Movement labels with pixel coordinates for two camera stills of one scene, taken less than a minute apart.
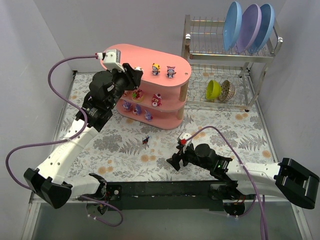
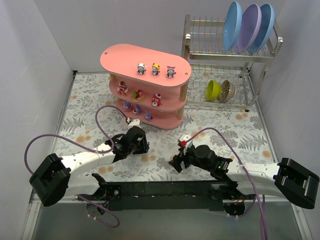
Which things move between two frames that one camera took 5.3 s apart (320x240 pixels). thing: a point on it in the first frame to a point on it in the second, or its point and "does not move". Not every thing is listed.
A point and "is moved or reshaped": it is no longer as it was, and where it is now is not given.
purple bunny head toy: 137,110 does not move
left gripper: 132,75 to 142,144
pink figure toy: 156,100 does not move
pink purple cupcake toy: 127,106 does not move
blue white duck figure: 138,68 is moved or reshaped
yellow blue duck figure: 155,69 does not move
